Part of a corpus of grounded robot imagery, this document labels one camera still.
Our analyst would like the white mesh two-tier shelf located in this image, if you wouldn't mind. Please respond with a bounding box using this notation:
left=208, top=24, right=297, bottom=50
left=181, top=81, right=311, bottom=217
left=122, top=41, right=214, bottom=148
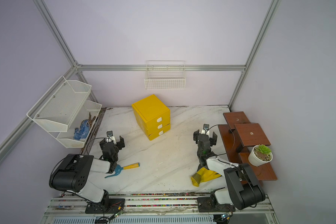
left=27, top=76, right=102, bottom=148

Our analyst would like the brown wooden stepped shelf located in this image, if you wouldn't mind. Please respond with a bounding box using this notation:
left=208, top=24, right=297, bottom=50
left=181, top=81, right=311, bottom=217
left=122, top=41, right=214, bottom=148
left=218, top=112, right=278, bottom=183

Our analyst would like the aluminium frame rail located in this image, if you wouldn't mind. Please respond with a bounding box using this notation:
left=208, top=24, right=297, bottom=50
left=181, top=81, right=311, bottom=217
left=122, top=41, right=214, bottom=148
left=0, top=1, right=280, bottom=165

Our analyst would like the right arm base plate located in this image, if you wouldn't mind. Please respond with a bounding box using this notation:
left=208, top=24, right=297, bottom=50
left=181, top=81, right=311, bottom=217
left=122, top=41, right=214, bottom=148
left=197, top=191, right=236, bottom=212

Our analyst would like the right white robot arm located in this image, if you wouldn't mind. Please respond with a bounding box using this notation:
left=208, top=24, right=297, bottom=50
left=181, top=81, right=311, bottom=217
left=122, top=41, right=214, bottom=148
left=191, top=124, right=266, bottom=212

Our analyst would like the yellow drawer cabinet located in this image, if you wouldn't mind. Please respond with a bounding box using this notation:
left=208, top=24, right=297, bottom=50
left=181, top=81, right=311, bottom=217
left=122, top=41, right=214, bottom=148
left=132, top=94, right=171, bottom=141

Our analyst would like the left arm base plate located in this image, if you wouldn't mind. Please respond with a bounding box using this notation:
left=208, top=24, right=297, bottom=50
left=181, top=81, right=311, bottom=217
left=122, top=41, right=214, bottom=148
left=85, top=190, right=125, bottom=214

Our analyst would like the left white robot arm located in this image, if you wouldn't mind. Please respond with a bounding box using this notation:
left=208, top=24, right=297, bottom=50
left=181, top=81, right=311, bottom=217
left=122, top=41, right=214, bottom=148
left=49, top=131, right=125, bottom=203

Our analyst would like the teal garden fork yellow handle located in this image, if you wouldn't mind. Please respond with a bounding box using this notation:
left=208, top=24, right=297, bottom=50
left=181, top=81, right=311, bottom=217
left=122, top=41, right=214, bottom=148
left=105, top=162, right=140, bottom=178

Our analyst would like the blue item in shelf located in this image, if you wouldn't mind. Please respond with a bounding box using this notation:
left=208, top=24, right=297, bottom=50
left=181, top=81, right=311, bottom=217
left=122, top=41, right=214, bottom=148
left=73, top=119, right=91, bottom=140

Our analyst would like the yellow black rubber glove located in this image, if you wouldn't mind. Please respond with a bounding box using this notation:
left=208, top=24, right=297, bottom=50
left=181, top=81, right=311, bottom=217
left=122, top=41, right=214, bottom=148
left=190, top=167, right=221, bottom=187

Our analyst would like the white wire wall basket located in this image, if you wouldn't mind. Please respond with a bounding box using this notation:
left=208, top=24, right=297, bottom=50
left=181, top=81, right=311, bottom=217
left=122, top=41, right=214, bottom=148
left=144, top=60, right=186, bottom=90

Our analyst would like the potted succulent white pot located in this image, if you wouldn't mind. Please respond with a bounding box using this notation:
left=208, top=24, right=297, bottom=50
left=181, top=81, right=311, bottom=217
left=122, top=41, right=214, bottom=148
left=248, top=145, right=273, bottom=167

